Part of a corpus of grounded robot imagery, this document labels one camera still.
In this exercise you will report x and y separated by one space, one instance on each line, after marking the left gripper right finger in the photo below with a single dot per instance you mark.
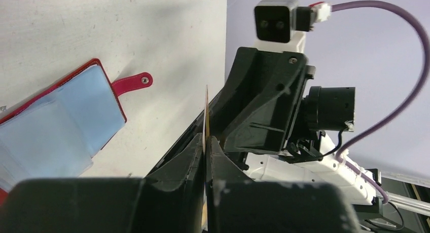
225 187

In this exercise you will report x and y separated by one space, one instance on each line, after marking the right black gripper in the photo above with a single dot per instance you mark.
261 108

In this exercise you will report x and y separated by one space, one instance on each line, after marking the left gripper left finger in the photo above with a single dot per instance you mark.
174 193

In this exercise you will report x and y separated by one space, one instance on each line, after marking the red leather card holder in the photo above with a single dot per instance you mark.
57 131

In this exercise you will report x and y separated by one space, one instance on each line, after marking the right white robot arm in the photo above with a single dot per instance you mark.
358 187

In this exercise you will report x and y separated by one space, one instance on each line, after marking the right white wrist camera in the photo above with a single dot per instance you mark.
281 25

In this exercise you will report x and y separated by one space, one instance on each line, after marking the aluminium frame rail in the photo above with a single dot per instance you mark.
411 221

